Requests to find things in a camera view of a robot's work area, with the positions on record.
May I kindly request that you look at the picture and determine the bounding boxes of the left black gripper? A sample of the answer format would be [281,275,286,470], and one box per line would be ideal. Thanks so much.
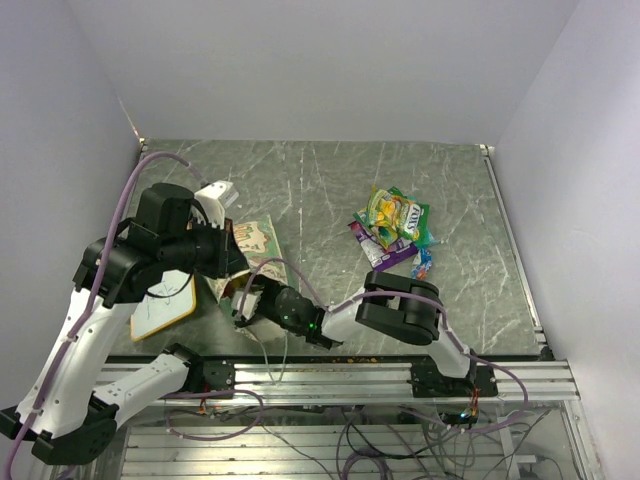
[160,213,251,279]

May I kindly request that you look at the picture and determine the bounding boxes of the green white paper bag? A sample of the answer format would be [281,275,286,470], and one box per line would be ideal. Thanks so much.
[208,214,291,385]

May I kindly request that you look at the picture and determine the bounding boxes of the purple snack packet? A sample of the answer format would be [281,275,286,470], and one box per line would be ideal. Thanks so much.
[349,221,418,272]

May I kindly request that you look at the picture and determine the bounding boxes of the blue red snack packet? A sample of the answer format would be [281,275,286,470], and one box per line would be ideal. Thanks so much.
[411,247,433,281]

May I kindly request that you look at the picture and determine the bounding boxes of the green yellow Fox's candy packet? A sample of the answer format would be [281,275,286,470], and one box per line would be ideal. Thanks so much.
[364,186,430,248]

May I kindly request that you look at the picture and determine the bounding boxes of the teal snack packet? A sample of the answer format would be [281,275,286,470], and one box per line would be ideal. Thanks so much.
[421,231,441,248]

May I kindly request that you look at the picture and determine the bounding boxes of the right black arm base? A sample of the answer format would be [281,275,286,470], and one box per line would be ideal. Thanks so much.
[407,360,498,398]

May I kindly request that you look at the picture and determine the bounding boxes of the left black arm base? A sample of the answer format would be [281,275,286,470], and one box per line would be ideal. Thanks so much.
[169,357,236,399]

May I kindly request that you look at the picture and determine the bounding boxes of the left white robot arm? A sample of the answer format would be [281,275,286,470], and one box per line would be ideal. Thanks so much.
[1,181,248,465]

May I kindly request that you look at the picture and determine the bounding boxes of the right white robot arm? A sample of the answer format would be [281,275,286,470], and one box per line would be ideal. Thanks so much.
[255,271,477,396]

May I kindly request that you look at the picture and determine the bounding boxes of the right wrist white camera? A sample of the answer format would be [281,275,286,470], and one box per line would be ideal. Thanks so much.
[231,291,261,321]

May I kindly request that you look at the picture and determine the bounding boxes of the wrist white camera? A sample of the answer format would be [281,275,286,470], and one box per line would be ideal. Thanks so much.
[231,291,261,321]
[195,180,239,226]

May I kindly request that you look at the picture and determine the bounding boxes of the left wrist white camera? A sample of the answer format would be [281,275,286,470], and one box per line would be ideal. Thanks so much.
[195,180,239,226]

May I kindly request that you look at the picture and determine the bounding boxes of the small whiteboard orange frame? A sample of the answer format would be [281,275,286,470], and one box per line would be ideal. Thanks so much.
[130,271,197,342]

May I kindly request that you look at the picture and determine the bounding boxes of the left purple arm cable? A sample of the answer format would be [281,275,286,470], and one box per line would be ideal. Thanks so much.
[5,152,209,480]

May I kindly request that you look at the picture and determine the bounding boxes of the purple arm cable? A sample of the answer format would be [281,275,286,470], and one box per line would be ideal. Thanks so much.
[234,257,531,435]
[5,152,209,480]

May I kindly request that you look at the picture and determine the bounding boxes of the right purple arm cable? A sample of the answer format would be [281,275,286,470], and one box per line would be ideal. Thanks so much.
[234,257,531,435]

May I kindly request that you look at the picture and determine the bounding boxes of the loose floor cables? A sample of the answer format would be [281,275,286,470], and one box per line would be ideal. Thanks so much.
[164,394,551,480]

